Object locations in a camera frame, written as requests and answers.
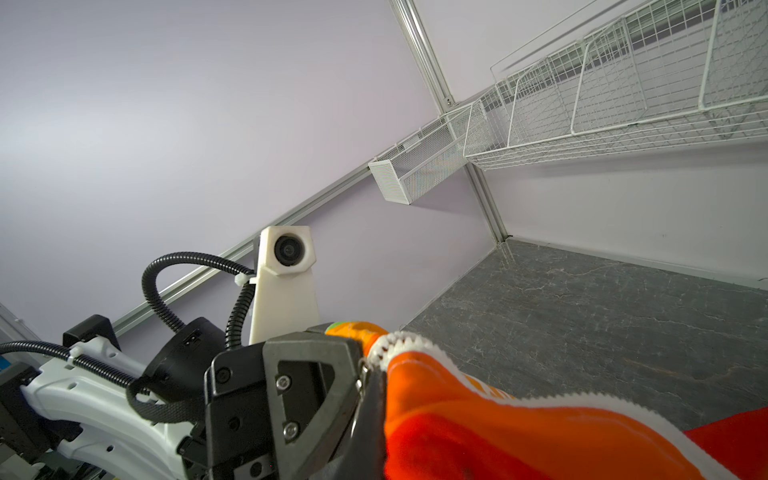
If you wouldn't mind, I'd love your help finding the white mesh box basket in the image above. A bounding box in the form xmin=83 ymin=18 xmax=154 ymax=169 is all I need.
xmin=368 ymin=107 xmax=470 ymax=205

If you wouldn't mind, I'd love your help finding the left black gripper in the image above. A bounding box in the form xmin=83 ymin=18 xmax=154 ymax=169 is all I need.
xmin=205 ymin=332 xmax=362 ymax=479

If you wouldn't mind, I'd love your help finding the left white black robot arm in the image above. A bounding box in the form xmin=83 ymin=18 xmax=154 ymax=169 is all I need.
xmin=1 ymin=315 xmax=362 ymax=479

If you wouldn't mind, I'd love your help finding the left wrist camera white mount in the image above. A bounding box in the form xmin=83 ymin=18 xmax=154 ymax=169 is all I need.
xmin=225 ymin=226 xmax=320 ymax=350

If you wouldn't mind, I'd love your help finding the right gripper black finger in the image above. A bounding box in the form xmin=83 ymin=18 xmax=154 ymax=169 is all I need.
xmin=311 ymin=365 xmax=387 ymax=479

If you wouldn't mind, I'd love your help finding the black corrugated cable conduit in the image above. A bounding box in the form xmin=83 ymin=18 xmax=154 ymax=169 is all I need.
xmin=0 ymin=251 xmax=258 ymax=424

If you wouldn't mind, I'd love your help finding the white wire shelf basket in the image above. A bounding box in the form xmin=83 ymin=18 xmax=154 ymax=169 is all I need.
xmin=463 ymin=1 xmax=767 ymax=170

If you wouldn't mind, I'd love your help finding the colourful rainbow kids jacket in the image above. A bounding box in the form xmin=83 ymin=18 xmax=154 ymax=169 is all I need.
xmin=326 ymin=322 xmax=767 ymax=479

